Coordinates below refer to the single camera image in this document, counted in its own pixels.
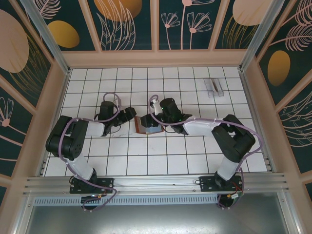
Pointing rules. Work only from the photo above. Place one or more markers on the brown leather card holder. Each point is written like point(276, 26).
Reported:
point(140, 122)

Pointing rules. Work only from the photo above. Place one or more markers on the clear acrylic card stand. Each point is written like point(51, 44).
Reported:
point(209, 91)

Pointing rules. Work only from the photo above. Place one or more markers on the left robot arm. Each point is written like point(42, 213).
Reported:
point(95, 128)

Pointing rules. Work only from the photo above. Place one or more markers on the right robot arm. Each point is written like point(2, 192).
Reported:
point(200, 126)

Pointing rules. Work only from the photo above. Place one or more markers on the grey metal panel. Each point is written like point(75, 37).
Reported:
point(156, 219)

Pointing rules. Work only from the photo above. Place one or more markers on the small green circuit board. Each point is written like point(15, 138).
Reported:
point(235, 195)

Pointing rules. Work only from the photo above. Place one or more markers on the aluminium mounting rail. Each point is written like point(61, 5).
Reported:
point(156, 181)

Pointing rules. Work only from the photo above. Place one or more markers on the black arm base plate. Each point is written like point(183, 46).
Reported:
point(207, 186)
point(107, 184)

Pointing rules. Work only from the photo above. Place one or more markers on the aluminium side rail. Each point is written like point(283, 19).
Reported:
point(268, 163)
point(42, 168)

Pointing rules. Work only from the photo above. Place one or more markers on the aluminium frame post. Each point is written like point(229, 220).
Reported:
point(261, 36)
point(46, 36)

